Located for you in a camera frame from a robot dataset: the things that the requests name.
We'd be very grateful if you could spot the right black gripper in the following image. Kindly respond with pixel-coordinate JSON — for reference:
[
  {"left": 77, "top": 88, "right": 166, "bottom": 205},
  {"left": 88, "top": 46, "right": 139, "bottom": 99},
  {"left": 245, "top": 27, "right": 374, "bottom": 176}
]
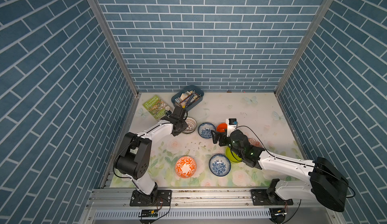
[{"left": 211, "top": 129, "right": 243, "bottom": 158}]

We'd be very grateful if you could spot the orange plastic bowl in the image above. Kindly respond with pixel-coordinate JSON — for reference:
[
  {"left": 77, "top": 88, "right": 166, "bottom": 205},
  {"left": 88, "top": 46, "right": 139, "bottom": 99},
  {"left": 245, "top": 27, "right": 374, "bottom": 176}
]
[{"left": 216, "top": 123, "right": 228, "bottom": 133}]

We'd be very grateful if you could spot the lime green plastic bowl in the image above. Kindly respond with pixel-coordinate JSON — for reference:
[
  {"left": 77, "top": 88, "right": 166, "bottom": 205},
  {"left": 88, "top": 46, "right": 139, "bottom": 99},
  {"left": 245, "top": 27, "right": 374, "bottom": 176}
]
[{"left": 225, "top": 147, "right": 242, "bottom": 163}]

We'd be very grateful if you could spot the maroon patterned white bowl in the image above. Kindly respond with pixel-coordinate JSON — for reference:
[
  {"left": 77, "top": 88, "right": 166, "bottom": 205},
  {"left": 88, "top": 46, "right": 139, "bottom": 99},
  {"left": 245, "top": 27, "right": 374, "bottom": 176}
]
[{"left": 183, "top": 117, "right": 197, "bottom": 134}]

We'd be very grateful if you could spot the large blue floral bowl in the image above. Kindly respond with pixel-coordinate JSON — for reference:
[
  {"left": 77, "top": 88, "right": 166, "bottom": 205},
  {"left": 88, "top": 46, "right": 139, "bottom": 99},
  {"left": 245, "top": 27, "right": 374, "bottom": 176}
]
[{"left": 209, "top": 154, "right": 231, "bottom": 177}]

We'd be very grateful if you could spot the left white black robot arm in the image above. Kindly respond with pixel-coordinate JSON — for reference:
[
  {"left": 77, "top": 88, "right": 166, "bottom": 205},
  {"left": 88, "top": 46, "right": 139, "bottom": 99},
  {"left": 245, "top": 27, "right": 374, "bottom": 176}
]
[{"left": 113, "top": 107, "right": 188, "bottom": 197}]

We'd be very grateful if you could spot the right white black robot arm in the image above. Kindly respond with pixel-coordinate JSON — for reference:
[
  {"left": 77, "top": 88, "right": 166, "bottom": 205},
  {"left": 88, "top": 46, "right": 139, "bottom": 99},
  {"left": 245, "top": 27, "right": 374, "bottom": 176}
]
[{"left": 211, "top": 130, "right": 349, "bottom": 212}]

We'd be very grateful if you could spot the green paperback book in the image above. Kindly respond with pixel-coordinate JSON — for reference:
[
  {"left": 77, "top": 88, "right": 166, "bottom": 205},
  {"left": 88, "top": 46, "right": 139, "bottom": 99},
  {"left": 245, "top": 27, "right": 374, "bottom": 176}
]
[{"left": 143, "top": 95, "right": 171, "bottom": 120}]

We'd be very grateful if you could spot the teal plastic bin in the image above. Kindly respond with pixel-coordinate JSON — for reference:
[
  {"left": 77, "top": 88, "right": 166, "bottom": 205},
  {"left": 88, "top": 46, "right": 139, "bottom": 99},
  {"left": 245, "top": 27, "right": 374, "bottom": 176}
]
[{"left": 171, "top": 85, "right": 205, "bottom": 112}]

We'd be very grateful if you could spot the small blue floral bowl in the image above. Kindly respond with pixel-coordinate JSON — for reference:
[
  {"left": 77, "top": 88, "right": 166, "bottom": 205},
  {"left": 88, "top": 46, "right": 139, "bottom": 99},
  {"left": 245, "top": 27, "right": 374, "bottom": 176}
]
[{"left": 198, "top": 122, "right": 216, "bottom": 139}]

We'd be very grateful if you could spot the red geometric patterned bowl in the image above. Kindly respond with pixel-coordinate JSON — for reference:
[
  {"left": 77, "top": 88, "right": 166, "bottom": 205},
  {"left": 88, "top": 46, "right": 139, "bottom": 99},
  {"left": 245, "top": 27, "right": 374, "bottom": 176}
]
[{"left": 248, "top": 138, "right": 264, "bottom": 148}]

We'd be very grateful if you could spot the orange floral bowl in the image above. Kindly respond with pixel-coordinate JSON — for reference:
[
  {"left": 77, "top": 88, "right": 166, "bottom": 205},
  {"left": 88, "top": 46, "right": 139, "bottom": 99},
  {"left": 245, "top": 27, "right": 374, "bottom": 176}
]
[{"left": 175, "top": 156, "right": 197, "bottom": 179}]

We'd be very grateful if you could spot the right circuit board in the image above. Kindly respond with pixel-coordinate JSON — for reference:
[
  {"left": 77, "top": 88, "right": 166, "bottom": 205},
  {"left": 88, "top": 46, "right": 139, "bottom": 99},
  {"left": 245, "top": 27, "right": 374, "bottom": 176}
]
[{"left": 269, "top": 208, "right": 287, "bottom": 224}]

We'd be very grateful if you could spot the circuit board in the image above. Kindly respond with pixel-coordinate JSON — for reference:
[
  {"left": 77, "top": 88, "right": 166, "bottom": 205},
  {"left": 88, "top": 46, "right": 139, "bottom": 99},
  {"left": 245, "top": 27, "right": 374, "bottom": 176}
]
[
  {"left": 269, "top": 208, "right": 287, "bottom": 224},
  {"left": 139, "top": 209, "right": 158, "bottom": 219}
]

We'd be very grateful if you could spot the left circuit board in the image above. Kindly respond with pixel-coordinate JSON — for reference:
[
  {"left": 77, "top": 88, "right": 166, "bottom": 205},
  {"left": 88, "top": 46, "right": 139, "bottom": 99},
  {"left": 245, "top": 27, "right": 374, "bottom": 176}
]
[{"left": 139, "top": 209, "right": 158, "bottom": 219}]

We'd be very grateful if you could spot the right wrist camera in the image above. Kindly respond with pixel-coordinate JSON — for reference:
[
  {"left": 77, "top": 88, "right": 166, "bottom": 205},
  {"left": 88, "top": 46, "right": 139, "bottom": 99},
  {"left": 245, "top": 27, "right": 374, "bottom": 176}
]
[{"left": 226, "top": 118, "right": 238, "bottom": 137}]

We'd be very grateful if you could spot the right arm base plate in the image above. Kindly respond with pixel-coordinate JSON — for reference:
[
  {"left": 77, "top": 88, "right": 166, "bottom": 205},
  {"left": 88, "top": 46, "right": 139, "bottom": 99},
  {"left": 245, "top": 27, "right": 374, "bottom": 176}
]
[{"left": 251, "top": 189, "right": 294, "bottom": 206}]

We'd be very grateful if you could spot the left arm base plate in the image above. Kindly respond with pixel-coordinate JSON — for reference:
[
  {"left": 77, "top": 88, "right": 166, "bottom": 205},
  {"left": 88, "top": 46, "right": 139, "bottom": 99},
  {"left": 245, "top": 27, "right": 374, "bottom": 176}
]
[{"left": 130, "top": 190, "right": 172, "bottom": 207}]

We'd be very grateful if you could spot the aluminium mounting rail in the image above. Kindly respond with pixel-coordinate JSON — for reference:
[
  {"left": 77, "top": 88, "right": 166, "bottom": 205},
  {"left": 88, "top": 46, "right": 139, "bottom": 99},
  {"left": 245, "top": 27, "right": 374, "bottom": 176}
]
[{"left": 86, "top": 187, "right": 336, "bottom": 210}]

